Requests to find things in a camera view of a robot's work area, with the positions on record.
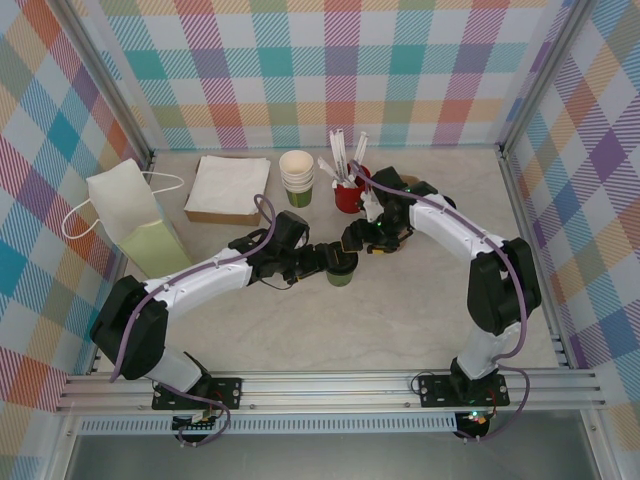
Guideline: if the black plastic cup lid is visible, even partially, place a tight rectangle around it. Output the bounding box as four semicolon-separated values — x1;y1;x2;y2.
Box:
325;259;360;277

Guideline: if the green white paper bag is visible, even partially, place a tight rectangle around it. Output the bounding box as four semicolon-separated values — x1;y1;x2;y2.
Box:
62;159;195;280

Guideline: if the red cup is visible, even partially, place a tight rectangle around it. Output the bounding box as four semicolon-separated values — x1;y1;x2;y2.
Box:
333;163;375;214

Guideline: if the aluminium front rail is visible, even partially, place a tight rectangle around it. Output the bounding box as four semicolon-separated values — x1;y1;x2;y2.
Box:
54;369;607;414

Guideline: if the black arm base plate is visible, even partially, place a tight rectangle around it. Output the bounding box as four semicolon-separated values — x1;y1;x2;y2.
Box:
417;373;510;409
152;377;245;412

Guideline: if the slotted grey cable duct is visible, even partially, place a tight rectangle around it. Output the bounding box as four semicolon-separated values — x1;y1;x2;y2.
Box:
79;417;459;435

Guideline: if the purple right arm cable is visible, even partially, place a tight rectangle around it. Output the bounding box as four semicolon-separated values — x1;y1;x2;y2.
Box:
349;159;532;444

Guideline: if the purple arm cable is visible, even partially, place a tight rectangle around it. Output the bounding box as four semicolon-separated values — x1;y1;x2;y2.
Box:
110;193;277;448
349;159;532;444

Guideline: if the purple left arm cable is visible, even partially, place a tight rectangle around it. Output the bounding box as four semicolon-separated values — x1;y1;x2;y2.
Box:
110;193;277;448

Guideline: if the aluminium frame post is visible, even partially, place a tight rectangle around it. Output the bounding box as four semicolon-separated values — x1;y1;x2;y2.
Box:
499;0;594;156
59;0;157;166

